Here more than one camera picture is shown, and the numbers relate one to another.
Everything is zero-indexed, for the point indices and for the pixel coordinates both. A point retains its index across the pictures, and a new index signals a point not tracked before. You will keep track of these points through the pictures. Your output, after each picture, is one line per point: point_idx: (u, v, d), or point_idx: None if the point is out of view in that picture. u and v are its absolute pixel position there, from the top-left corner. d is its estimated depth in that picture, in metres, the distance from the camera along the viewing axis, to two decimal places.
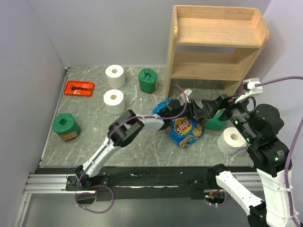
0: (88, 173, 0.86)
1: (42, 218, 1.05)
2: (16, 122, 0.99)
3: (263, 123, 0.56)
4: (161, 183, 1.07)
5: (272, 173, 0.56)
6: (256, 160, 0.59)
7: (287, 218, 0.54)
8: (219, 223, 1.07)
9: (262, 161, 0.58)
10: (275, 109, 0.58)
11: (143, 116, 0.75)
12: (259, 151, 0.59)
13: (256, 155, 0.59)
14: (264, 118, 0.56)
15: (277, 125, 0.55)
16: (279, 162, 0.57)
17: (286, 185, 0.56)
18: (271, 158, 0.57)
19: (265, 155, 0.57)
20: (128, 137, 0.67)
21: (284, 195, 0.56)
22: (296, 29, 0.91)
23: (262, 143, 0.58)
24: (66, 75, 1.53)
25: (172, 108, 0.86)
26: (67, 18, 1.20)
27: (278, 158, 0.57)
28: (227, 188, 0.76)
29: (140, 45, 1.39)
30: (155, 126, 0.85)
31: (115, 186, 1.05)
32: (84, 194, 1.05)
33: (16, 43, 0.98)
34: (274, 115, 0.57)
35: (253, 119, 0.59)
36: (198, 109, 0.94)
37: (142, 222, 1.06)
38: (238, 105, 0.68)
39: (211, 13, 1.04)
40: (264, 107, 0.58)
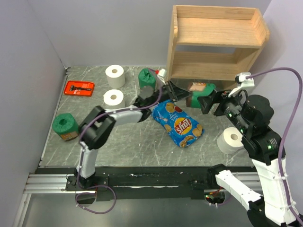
0: (83, 175, 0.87)
1: (42, 218, 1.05)
2: (16, 122, 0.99)
3: (255, 112, 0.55)
4: (161, 183, 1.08)
5: (266, 161, 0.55)
6: (250, 150, 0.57)
7: (284, 207, 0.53)
8: (219, 223, 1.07)
9: (256, 150, 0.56)
10: (265, 98, 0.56)
11: (113, 110, 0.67)
12: (252, 140, 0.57)
13: (250, 144, 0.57)
14: (255, 107, 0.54)
15: (269, 113, 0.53)
16: (273, 151, 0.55)
17: (280, 173, 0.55)
18: (264, 146, 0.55)
19: (258, 144, 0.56)
20: (98, 137, 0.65)
21: (280, 184, 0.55)
22: (296, 29, 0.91)
23: (254, 132, 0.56)
24: (66, 75, 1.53)
25: (145, 96, 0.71)
26: (67, 18, 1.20)
27: (271, 146, 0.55)
28: (228, 187, 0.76)
29: (140, 45, 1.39)
30: (135, 119, 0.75)
31: (115, 186, 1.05)
32: (84, 194, 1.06)
33: (16, 43, 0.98)
34: (264, 103, 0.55)
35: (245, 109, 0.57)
36: (179, 91, 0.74)
37: (142, 223, 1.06)
38: (231, 98, 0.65)
39: (212, 13, 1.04)
40: (254, 97, 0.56)
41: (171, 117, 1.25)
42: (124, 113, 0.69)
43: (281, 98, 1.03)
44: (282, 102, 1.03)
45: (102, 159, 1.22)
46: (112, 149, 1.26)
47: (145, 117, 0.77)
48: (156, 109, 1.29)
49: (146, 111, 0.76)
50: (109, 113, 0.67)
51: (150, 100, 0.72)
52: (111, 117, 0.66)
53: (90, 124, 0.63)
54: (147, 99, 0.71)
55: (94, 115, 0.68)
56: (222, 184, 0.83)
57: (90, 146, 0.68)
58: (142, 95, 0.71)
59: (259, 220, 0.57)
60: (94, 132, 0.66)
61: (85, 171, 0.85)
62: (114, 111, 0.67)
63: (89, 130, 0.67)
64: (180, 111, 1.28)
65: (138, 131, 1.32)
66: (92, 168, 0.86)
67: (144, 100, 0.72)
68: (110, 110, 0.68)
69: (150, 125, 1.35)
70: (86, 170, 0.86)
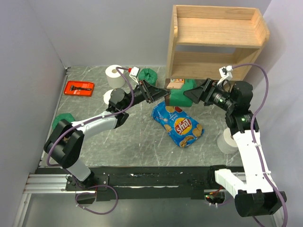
0: (80, 178, 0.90)
1: (42, 218, 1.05)
2: (16, 122, 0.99)
3: (237, 93, 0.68)
4: (161, 183, 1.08)
5: (240, 129, 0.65)
6: (228, 123, 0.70)
7: (260, 175, 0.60)
8: (220, 223, 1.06)
9: (233, 123, 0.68)
10: (249, 84, 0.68)
11: (82, 123, 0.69)
12: (231, 116, 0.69)
13: (229, 118, 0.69)
14: (239, 89, 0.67)
15: (248, 95, 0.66)
16: (246, 123, 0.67)
17: (253, 140, 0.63)
18: (239, 118, 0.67)
19: (236, 119, 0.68)
20: (67, 155, 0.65)
21: (255, 151, 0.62)
22: (296, 29, 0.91)
23: (235, 109, 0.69)
24: (66, 75, 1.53)
25: (116, 100, 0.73)
26: (66, 18, 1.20)
27: (245, 119, 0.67)
28: (223, 181, 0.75)
29: (140, 45, 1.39)
30: (110, 125, 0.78)
31: (114, 186, 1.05)
32: (84, 194, 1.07)
33: (16, 43, 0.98)
34: (248, 87, 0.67)
35: (233, 92, 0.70)
36: (155, 90, 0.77)
37: (142, 223, 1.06)
38: (219, 88, 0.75)
39: (211, 13, 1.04)
40: (242, 82, 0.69)
41: (171, 117, 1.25)
42: (94, 124, 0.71)
43: (280, 98, 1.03)
44: (280, 102, 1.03)
45: (103, 159, 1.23)
46: (112, 149, 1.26)
47: (121, 121, 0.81)
48: (156, 109, 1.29)
49: (121, 116, 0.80)
50: (76, 127, 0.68)
51: (123, 103, 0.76)
52: (80, 131, 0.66)
53: (55, 144, 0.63)
54: (119, 102, 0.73)
55: (60, 131, 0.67)
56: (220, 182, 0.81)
57: (60, 164, 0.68)
58: (113, 100, 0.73)
59: (245, 203, 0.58)
60: (62, 150, 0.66)
61: (79, 175, 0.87)
62: (82, 123, 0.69)
63: (56, 147, 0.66)
64: (180, 111, 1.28)
65: (138, 131, 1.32)
66: (84, 172, 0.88)
67: (117, 104, 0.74)
68: (77, 123, 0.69)
69: (150, 125, 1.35)
70: (79, 177, 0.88)
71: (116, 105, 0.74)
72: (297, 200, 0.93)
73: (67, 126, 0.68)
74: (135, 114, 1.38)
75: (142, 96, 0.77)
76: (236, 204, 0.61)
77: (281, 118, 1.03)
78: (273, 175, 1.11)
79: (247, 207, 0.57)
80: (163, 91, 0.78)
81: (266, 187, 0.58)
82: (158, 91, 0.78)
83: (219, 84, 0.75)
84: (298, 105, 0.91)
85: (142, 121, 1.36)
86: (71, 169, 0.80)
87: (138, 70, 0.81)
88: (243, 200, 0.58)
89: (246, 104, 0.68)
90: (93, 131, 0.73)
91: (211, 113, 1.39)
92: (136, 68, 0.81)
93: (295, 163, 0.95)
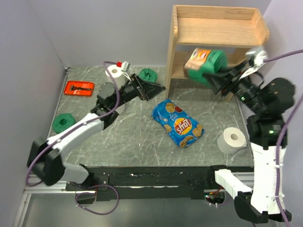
0: (79, 181, 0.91)
1: (42, 219, 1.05)
2: (16, 121, 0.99)
3: (272, 98, 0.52)
4: (161, 183, 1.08)
5: (263, 145, 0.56)
6: (250, 131, 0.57)
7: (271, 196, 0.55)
8: (219, 223, 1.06)
9: (256, 133, 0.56)
10: (293, 86, 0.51)
11: (57, 139, 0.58)
12: (256, 123, 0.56)
13: (253, 126, 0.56)
14: (276, 93, 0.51)
15: (288, 104, 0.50)
16: (274, 135, 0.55)
17: (276, 161, 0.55)
18: (266, 130, 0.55)
19: (261, 129, 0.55)
20: (48, 174, 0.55)
21: (273, 170, 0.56)
22: (296, 29, 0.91)
23: (263, 116, 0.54)
24: (66, 75, 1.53)
25: (105, 95, 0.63)
26: (66, 18, 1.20)
27: (274, 132, 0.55)
28: (222, 179, 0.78)
29: (140, 45, 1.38)
30: (96, 129, 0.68)
31: (114, 186, 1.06)
32: (84, 194, 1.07)
33: (16, 43, 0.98)
34: (290, 91, 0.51)
35: (265, 93, 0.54)
36: (148, 86, 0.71)
37: (142, 223, 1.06)
38: (244, 80, 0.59)
39: (211, 13, 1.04)
40: (281, 82, 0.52)
41: (171, 117, 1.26)
42: (76, 134, 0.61)
43: None
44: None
45: (103, 159, 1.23)
46: (112, 149, 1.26)
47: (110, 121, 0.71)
48: (156, 109, 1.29)
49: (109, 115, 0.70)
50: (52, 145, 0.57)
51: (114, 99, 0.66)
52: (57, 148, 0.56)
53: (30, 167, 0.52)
54: (108, 97, 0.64)
55: (35, 151, 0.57)
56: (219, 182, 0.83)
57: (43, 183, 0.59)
58: (102, 93, 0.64)
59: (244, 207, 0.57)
60: (43, 167, 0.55)
61: (79, 178, 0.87)
62: (57, 139, 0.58)
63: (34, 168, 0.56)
64: (180, 111, 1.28)
65: (138, 131, 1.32)
66: (83, 175, 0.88)
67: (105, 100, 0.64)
68: (53, 140, 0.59)
69: (150, 125, 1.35)
70: (77, 179, 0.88)
71: (106, 101, 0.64)
72: (298, 201, 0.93)
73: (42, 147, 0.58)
74: (135, 114, 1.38)
75: (134, 91, 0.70)
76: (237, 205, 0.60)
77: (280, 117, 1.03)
78: None
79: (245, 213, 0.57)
80: (157, 86, 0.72)
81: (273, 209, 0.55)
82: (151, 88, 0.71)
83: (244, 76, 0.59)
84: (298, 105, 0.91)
85: (142, 121, 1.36)
86: (67, 175, 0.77)
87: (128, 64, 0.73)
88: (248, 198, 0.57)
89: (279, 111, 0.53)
90: (75, 142, 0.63)
91: (211, 113, 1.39)
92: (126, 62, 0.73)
93: None
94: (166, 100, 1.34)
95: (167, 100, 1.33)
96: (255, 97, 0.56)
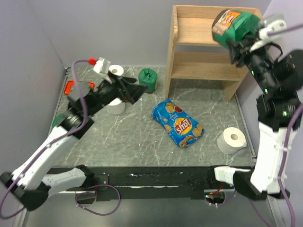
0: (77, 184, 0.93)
1: (42, 219, 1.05)
2: (16, 121, 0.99)
3: (289, 72, 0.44)
4: (161, 183, 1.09)
5: (273, 127, 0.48)
6: (261, 111, 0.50)
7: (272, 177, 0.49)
8: (219, 223, 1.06)
9: (268, 113, 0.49)
10: None
11: (20, 175, 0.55)
12: (268, 102, 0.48)
13: (263, 105, 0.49)
14: (294, 66, 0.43)
15: None
16: (288, 118, 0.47)
17: (285, 144, 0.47)
18: (279, 112, 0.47)
19: (273, 109, 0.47)
20: (25, 206, 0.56)
21: (279, 152, 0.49)
22: (296, 29, 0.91)
23: (277, 93, 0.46)
24: (66, 75, 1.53)
25: (75, 97, 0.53)
26: (66, 18, 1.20)
27: (288, 113, 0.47)
28: (221, 172, 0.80)
29: (140, 45, 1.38)
30: (71, 142, 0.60)
31: (115, 186, 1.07)
32: (84, 194, 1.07)
33: (16, 43, 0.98)
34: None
35: (280, 66, 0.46)
36: (131, 86, 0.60)
37: (142, 223, 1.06)
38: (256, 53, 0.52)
39: (212, 13, 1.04)
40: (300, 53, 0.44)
41: (171, 117, 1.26)
42: (41, 160, 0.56)
43: None
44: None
45: (103, 159, 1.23)
46: (112, 149, 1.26)
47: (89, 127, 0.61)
48: (156, 109, 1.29)
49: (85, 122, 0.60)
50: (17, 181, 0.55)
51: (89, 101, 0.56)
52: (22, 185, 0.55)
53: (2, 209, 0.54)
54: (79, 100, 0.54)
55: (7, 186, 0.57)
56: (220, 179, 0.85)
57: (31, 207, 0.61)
58: (72, 95, 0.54)
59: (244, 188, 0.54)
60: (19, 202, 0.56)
61: (77, 180, 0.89)
62: (19, 176, 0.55)
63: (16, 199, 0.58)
64: (180, 111, 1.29)
65: (138, 131, 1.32)
66: (81, 178, 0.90)
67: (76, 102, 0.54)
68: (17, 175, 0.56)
69: (150, 125, 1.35)
70: (75, 184, 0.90)
71: (76, 103, 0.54)
72: None
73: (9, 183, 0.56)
74: (135, 113, 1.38)
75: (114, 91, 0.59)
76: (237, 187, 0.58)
77: None
78: None
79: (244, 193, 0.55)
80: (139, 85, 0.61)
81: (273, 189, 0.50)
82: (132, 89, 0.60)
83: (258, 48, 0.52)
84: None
85: (142, 121, 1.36)
86: (64, 186, 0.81)
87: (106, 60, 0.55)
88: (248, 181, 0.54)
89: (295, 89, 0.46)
90: (46, 166, 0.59)
91: (211, 113, 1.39)
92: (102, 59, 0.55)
93: None
94: (166, 100, 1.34)
95: (167, 100, 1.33)
96: (268, 71, 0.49)
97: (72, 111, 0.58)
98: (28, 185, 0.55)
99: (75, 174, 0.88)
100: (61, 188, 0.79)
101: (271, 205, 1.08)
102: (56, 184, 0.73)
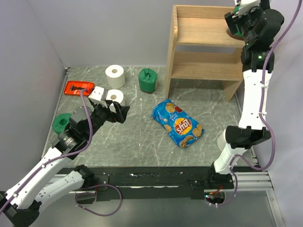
0: (78, 187, 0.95)
1: (42, 219, 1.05)
2: (17, 121, 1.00)
3: (264, 25, 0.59)
4: (161, 183, 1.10)
5: (252, 67, 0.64)
6: (243, 57, 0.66)
7: (255, 113, 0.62)
8: (219, 223, 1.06)
9: (247, 59, 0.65)
10: (280, 15, 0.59)
11: (13, 194, 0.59)
12: (248, 50, 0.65)
13: (245, 53, 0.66)
14: (266, 19, 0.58)
15: (276, 29, 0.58)
16: (262, 61, 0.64)
17: (262, 81, 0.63)
18: (256, 56, 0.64)
19: (251, 55, 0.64)
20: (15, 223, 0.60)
21: (259, 90, 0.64)
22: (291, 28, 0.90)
23: (255, 44, 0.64)
24: (66, 75, 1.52)
25: (78, 119, 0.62)
26: (66, 18, 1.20)
27: (262, 57, 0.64)
28: (220, 158, 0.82)
29: (140, 45, 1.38)
30: (66, 162, 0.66)
31: (115, 186, 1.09)
32: (84, 194, 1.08)
33: (16, 43, 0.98)
34: (278, 18, 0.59)
35: (257, 23, 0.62)
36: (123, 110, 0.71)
37: (142, 223, 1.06)
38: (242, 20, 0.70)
39: (211, 13, 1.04)
40: (271, 12, 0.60)
41: (171, 117, 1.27)
42: (36, 179, 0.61)
43: (275, 96, 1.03)
44: (277, 103, 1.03)
45: (102, 159, 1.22)
46: (112, 149, 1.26)
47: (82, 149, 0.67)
48: (156, 109, 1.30)
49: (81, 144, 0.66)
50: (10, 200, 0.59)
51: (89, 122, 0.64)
52: (16, 204, 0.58)
53: None
54: (81, 122, 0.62)
55: None
56: (220, 170, 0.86)
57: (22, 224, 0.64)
58: (75, 118, 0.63)
59: (234, 134, 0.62)
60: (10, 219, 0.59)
61: (76, 183, 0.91)
62: (14, 195, 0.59)
63: None
64: (180, 111, 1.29)
65: (138, 131, 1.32)
66: (79, 181, 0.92)
67: (78, 124, 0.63)
68: (11, 194, 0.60)
69: (150, 125, 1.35)
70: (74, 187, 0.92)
71: (78, 125, 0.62)
72: (297, 200, 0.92)
73: (2, 202, 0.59)
74: (135, 113, 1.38)
75: (106, 115, 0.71)
76: (229, 136, 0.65)
77: (278, 118, 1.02)
78: (272, 174, 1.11)
79: (234, 137, 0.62)
80: (125, 107, 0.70)
81: (257, 125, 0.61)
82: (120, 111, 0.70)
83: (247, 13, 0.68)
84: (294, 105, 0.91)
85: (142, 121, 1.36)
86: (62, 194, 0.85)
87: (102, 90, 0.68)
88: (232, 130, 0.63)
89: (269, 40, 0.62)
90: (40, 185, 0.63)
91: (211, 113, 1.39)
92: (101, 89, 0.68)
93: (291, 163, 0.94)
94: (166, 100, 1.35)
95: (167, 100, 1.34)
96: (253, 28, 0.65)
97: (69, 133, 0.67)
98: (21, 205, 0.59)
99: (72, 179, 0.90)
100: (59, 196, 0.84)
101: (271, 205, 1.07)
102: (49, 197, 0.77)
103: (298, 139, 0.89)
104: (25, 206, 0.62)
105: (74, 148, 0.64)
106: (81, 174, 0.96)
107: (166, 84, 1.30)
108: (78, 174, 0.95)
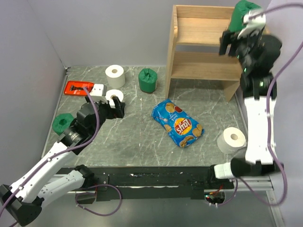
0: (79, 185, 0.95)
1: (41, 219, 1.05)
2: (17, 121, 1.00)
3: (262, 50, 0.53)
4: (161, 183, 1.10)
5: (254, 95, 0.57)
6: (243, 85, 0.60)
7: (264, 146, 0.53)
8: (219, 223, 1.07)
9: (248, 86, 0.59)
10: (279, 40, 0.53)
11: (19, 187, 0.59)
12: (248, 78, 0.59)
13: (245, 81, 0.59)
14: (263, 44, 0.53)
15: (275, 54, 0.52)
16: (265, 88, 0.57)
17: (266, 110, 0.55)
18: (257, 83, 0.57)
19: (252, 82, 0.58)
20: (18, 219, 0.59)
21: (265, 119, 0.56)
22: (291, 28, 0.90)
23: (253, 70, 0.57)
24: (66, 75, 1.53)
25: (85, 114, 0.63)
26: (66, 18, 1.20)
27: (264, 84, 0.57)
28: (222, 167, 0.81)
29: (139, 45, 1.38)
30: (71, 157, 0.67)
31: (115, 186, 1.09)
32: (84, 194, 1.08)
33: (16, 43, 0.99)
34: (276, 44, 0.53)
35: (255, 48, 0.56)
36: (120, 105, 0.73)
37: (142, 223, 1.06)
38: (240, 42, 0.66)
39: (211, 13, 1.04)
40: (268, 37, 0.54)
41: (171, 117, 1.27)
42: (41, 173, 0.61)
43: None
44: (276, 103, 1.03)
45: (102, 159, 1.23)
46: (112, 149, 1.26)
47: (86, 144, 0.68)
48: (156, 109, 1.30)
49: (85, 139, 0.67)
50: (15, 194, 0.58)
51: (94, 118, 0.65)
52: (21, 196, 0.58)
53: None
54: (88, 117, 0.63)
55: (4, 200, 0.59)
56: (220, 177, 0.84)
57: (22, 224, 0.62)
58: (82, 113, 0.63)
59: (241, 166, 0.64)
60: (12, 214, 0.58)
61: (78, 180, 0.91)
62: (20, 187, 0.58)
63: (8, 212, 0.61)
64: (180, 111, 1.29)
65: (138, 131, 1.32)
66: (79, 180, 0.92)
67: (85, 119, 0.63)
68: (16, 187, 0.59)
69: (150, 125, 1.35)
70: (75, 187, 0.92)
71: (85, 119, 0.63)
72: (297, 200, 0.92)
73: (7, 196, 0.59)
74: (135, 113, 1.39)
75: (106, 113, 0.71)
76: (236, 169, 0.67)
77: (278, 118, 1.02)
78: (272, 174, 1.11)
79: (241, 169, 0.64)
80: (122, 102, 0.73)
81: (266, 160, 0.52)
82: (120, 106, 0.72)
83: (246, 36, 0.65)
84: (294, 105, 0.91)
85: (142, 121, 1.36)
86: (64, 192, 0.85)
87: (102, 86, 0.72)
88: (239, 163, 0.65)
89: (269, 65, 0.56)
90: (45, 179, 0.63)
91: (211, 113, 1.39)
92: (100, 85, 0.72)
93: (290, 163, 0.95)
94: (166, 100, 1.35)
95: (167, 100, 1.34)
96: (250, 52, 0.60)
97: (74, 128, 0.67)
98: (26, 197, 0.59)
99: (73, 178, 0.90)
100: (62, 194, 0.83)
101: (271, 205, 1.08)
102: (50, 194, 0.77)
103: (298, 139, 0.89)
104: (30, 200, 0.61)
105: (79, 143, 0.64)
106: (81, 173, 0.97)
107: (166, 84, 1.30)
108: (80, 174, 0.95)
